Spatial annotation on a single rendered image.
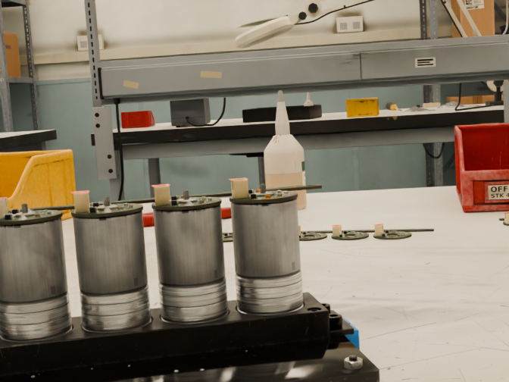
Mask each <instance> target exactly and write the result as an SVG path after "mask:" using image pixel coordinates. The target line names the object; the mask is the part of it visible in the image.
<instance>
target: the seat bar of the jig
mask: <svg viewBox="0 0 509 382"><path fill-rule="evenodd" d="M303 306H304V307H303V308H301V309H299V310H298V311H295V312H290V313H286V314H281V315H247V314H243V313H240V312H238V311H237V302H236V300H229V301H228V312H229V314H228V315H227V316H226V317H224V318H221V319H219V320H216V321H210V322H205V323H200V324H171V323H167V322H164V321H162V320H161V308H151V323H150V324H148V325H146V326H144V327H141V328H138V329H135V330H128V331H124V332H118V333H90V332H86V331H84V330H83V328H82V319H81V316H78V317H71V321H72V331H71V332H69V333H66V334H65V335H62V336H59V337H55V338H52V339H49V340H41V341H36V342H28V343H12V342H6V341H3V340H1V337H0V377H1V376H8V375H15V374H27V373H33V372H40V371H53V370H59V369H66V368H78V367H86V366H92V365H104V364H111V363H118V362H131V361H137V360H144V359H156V358H163V357H170V356H177V355H189V354H196V353H203V352H215V351H222V350H228V349H241V348H248V347H255V346H267V345H273V344H281V343H293V342H300V341H306V340H318V339H326V338H330V330H329V310H328V309H327V308H326V307H324V306H323V305H322V304H321V303H320V302H318V301H317V299H315V298H314V297H313V296H312V295H311V294H310V293H309V292H306V293H303Z"/></svg>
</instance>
